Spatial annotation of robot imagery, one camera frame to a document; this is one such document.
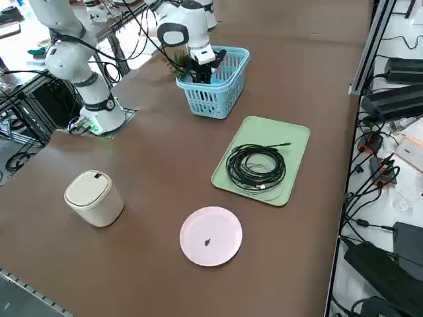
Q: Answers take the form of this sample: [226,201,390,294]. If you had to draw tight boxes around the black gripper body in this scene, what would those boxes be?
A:
[188,61,215,80]

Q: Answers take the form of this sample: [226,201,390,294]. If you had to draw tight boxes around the orange toy carrot green leaves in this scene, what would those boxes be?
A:
[163,48,196,82]

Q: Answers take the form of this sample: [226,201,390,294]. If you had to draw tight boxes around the blue plastic basket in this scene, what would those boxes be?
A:
[175,46,250,120]

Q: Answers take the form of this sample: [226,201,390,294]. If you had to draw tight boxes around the green tray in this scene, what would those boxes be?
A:
[211,115,311,208]

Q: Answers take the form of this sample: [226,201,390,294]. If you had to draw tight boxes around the pink plate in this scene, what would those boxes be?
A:
[179,206,243,267]

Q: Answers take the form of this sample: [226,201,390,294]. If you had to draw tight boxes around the small white red device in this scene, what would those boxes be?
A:
[84,0,110,24]

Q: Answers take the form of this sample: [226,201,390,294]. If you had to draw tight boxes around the cream lidded bin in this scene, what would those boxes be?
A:
[63,170,126,228]

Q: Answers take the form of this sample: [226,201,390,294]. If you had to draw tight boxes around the black metal rack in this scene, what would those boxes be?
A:
[0,71,83,149]

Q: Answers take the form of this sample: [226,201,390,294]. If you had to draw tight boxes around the orange black connector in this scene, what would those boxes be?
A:
[375,158,401,189]
[358,130,384,155]

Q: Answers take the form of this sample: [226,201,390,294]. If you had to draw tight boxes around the black power adapter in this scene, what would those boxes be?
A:
[393,221,423,275]
[383,57,423,85]
[343,240,423,313]
[360,84,423,122]

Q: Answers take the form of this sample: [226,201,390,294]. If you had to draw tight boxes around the white pink box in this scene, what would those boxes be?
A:
[395,134,423,173]

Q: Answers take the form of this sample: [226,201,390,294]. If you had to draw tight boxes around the aluminium frame leg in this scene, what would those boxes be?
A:
[107,32,132,79]

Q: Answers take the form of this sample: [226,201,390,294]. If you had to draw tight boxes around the coiled black cable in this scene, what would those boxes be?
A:
[226,141,292,192]

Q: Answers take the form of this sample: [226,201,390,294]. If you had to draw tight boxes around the aluminium camera post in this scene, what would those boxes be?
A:
[348,0,397,96]

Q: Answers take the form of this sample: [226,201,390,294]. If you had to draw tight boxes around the aluminium table edge rail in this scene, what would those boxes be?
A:
[0,267,75,317]

